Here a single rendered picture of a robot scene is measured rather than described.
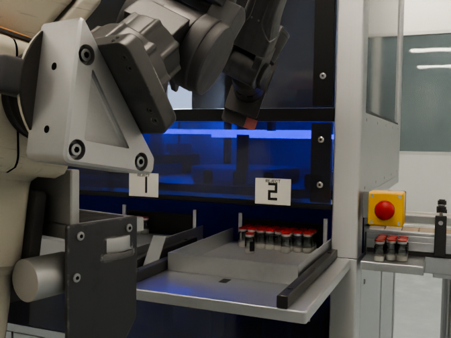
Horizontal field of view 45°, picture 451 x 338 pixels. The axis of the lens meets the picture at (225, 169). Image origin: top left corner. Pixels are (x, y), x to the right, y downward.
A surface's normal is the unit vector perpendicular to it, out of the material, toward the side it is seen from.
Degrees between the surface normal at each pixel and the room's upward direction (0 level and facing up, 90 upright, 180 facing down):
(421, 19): 90
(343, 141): 90
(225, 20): 80
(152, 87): 90
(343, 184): 90
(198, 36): 75
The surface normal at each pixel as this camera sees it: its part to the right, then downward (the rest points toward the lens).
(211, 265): -0.38, 0.04
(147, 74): 0.82, 0.04
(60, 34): -0.57, -0.11
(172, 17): 0.18, -0.62
